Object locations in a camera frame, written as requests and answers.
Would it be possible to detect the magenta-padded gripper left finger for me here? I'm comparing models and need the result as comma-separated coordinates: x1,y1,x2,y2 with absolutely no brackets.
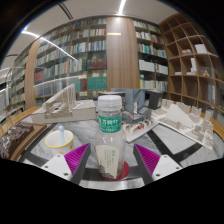
40,143,92,185

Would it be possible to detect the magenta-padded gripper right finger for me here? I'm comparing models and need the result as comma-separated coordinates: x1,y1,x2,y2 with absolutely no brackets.
133,143,184,185

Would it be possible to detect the clear plastic drink bottle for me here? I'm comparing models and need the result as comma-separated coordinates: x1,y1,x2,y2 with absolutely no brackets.
92,94,128,181

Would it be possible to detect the white cup with yellow rim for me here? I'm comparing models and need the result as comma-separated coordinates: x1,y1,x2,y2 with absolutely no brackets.
44,129,75,155

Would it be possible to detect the light blue spoon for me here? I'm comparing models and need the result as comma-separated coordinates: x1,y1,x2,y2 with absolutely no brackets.
58,124,66,141

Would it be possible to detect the small white columned model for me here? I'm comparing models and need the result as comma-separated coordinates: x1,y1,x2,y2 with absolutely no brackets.
121,118,159,135

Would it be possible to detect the white ramp architectural model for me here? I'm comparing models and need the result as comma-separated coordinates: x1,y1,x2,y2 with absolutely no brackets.
30,83,98,125

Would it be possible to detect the large white city model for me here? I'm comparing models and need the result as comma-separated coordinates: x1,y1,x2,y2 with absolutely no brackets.
151,99,215,150

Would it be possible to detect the dark grey building model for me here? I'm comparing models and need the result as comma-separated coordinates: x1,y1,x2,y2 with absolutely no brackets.
111,87,164,124

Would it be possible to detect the brown architectural model on board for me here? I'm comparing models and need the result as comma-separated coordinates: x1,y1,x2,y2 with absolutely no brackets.
0,121,48,161

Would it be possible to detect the curved wooden slatted bench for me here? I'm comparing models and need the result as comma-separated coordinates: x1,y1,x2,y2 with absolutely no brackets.
0,105,43,138

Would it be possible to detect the wooden cubby shelf unit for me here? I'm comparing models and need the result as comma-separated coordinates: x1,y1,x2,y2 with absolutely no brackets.
159,12,224,114

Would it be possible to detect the white ceiling strip light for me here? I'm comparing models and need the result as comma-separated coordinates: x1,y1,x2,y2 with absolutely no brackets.
118,0,128,16

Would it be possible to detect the wall bookshelf full of books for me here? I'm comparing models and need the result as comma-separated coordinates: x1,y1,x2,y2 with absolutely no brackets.
6,16,171,108

